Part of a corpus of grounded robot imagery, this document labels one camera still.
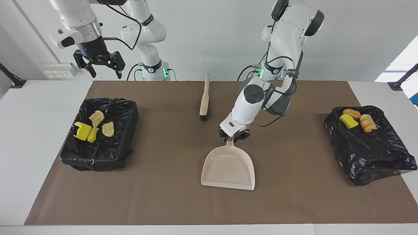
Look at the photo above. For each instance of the white and blue box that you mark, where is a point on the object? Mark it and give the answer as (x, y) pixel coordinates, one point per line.
(412, 93)

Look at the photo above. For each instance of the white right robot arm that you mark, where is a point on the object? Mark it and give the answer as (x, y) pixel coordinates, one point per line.
(147, 32)

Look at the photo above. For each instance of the brown table mat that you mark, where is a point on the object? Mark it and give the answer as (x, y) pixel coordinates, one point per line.
(163, 195)

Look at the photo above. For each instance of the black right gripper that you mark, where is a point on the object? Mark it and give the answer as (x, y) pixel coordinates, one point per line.
(93, 50)

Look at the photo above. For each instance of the striped croissant bread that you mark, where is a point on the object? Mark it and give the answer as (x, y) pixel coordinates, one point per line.
(368, 123)

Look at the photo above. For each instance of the small striped bread piece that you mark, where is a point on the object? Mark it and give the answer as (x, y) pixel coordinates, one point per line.
(108, 129)

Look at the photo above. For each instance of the small yellow sponge block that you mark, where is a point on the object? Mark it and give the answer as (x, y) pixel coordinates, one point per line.
(92, 135)

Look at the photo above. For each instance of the brown bread roll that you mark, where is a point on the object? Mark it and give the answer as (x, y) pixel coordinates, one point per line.
(352, 113)

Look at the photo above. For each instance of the pale cracker bread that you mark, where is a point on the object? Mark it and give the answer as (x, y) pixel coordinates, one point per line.
(96, 118)

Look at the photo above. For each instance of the pink plastic dustpan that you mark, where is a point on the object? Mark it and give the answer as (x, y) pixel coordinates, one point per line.
(228, 169)

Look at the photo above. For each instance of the beige hand brush black bristles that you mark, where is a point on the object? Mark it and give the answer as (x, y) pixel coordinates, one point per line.
(204, 101)

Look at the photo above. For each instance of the black clamp stand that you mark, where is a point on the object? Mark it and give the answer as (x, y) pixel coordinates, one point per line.
(14, 81)
(396, 85)

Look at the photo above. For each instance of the black bag lined bin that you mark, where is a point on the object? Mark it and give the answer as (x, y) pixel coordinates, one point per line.
(365, 153)
(107, 150)

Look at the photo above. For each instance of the yellow sponge piece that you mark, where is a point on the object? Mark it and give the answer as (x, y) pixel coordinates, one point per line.
(348, 122)

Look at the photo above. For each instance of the white wall socket box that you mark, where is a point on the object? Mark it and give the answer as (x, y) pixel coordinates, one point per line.
(60, 70)

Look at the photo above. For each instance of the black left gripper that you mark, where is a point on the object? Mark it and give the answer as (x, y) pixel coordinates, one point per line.
(233, 137)

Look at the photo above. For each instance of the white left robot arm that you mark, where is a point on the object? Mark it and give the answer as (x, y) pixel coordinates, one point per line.
(251, 101)

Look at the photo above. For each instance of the notched yellow sponge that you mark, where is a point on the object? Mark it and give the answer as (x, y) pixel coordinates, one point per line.
(82, 131)

